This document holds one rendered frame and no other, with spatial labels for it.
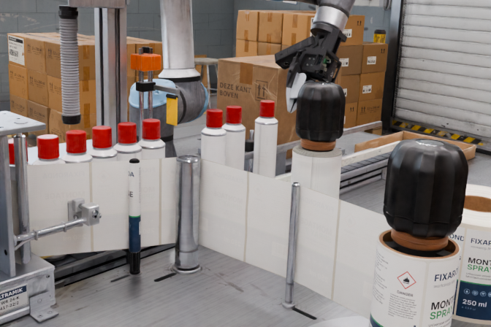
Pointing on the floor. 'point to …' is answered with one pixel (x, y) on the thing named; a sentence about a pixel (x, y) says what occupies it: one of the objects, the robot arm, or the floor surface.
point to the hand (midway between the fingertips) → (288, 106)
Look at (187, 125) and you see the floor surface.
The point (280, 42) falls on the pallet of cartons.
